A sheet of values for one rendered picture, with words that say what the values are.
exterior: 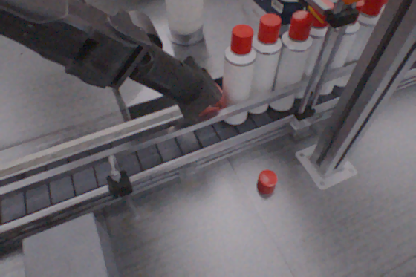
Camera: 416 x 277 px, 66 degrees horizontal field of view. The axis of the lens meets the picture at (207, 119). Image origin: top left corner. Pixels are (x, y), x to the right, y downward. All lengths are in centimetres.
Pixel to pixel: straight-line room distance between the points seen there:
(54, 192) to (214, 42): 48
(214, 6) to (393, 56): 58
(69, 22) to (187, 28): 43
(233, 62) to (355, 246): 36
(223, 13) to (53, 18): 59
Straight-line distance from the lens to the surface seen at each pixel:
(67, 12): 37
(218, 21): 87
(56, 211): 59
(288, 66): 57
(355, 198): 66
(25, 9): 37
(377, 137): 75
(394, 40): 43
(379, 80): 46
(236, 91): 55
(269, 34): 52
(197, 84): 48
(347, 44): 63
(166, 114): 60
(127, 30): 40
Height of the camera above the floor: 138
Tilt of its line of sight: 52 degrees down
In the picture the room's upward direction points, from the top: straight up
